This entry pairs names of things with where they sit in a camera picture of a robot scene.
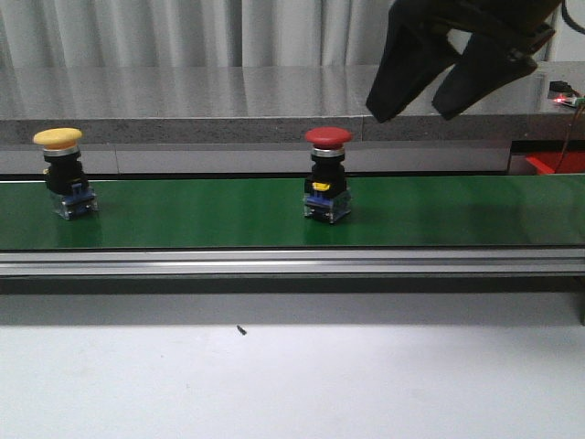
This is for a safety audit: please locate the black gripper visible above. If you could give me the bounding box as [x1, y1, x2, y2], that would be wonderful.
[366, 1, 560, 123]

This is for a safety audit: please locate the small green circuit board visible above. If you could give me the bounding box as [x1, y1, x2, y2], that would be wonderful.
[548, 80, 584, 108]

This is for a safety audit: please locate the red plastic tray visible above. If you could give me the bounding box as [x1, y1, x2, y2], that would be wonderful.
[526, 151, 585, 175]

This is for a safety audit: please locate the green conveyor belt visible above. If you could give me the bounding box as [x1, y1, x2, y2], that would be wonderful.
[1, 175, 584, 251]

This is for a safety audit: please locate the grey stone counter slab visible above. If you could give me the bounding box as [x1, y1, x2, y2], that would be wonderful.
[1, 61, 584, 145]

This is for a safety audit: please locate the white curtain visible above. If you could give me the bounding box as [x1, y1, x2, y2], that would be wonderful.
[0, 0, 561, 70]

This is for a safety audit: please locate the red black wire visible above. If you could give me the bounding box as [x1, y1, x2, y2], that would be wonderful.
[554, 102, 585, 175]

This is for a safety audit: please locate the aluminium conveyor frame rail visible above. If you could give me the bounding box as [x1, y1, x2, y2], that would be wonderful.
[1, 247, 584, 277]

